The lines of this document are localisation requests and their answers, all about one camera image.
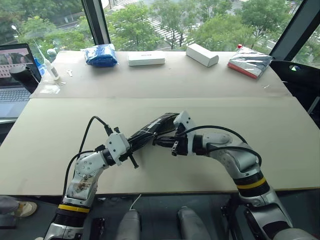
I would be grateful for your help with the black grid pencil pouch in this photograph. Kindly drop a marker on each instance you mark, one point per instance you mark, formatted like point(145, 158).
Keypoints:
point(155, 128)

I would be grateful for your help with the flat white box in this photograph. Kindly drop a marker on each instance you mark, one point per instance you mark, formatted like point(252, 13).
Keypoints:
point(146, 58)

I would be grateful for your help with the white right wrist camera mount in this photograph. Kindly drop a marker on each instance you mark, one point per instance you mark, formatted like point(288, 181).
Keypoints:
point(186, 121)

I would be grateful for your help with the white nozzle glue tube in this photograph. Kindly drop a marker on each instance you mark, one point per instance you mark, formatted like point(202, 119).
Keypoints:
point(51, 68)

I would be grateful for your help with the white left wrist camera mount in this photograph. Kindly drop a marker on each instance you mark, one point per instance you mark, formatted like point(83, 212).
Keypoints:
point(116, 147)

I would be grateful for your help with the blue plastic bag bundle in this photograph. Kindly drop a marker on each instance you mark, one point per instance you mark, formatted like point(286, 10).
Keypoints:
point(101, 56)

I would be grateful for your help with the white cardboard carton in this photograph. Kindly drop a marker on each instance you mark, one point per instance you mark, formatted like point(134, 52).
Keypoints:
point(202, 54)

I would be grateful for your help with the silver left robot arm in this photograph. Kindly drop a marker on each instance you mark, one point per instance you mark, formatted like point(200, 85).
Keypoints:
point(82, 180)

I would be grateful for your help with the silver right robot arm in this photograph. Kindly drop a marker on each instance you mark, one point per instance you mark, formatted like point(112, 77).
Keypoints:
point(245, 170)

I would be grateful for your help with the black window pillar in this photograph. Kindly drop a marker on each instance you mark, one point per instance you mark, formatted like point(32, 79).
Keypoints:
point(293, 27)
point(96, 20)

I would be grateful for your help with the clear plastic bag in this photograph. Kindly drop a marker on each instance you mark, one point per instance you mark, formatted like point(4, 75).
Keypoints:
point(50, 89)

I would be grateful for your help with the beige sneaker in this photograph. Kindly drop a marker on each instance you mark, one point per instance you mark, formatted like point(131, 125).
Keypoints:
point(26, 209)

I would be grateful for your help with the grey rounded robot foot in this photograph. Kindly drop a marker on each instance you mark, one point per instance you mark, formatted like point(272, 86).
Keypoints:
point(191, 223)
point(128, 226)

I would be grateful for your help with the grey trouser leg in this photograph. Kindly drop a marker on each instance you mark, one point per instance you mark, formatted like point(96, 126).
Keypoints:
point(7, 203)

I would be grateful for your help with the black cylindrical device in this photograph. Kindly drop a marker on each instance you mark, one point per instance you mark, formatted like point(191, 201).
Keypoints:
point(25, 78)

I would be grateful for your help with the black floor stand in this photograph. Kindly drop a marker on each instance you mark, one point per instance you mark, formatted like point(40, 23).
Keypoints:
point(98, 229)

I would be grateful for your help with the small red bottle cap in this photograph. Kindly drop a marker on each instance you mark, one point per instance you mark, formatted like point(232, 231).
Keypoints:
point(239, 46)

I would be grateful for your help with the teal round object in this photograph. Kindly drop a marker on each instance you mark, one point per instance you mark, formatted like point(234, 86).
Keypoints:
point(51, 53)

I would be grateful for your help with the grey laptop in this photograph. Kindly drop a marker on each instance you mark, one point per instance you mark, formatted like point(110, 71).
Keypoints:
point(12, 98)

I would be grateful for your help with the silver foil package red edge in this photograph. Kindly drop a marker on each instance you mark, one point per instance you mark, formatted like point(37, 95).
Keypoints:
point(250, 63)

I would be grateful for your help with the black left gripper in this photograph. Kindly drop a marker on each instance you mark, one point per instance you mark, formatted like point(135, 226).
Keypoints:
point(125, 157)

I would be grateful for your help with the clear tape scrap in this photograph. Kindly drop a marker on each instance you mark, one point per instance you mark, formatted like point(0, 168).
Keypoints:
point(266, 86)

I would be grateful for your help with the small white plastic piece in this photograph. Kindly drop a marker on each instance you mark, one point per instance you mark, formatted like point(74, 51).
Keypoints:
point(69, 73)

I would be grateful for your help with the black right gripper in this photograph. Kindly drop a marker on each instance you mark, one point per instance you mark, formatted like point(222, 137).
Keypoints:
point(181, 146)

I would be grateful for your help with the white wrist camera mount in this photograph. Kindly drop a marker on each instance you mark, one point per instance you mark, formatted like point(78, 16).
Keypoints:
point(116, 147)
point(186, 121)

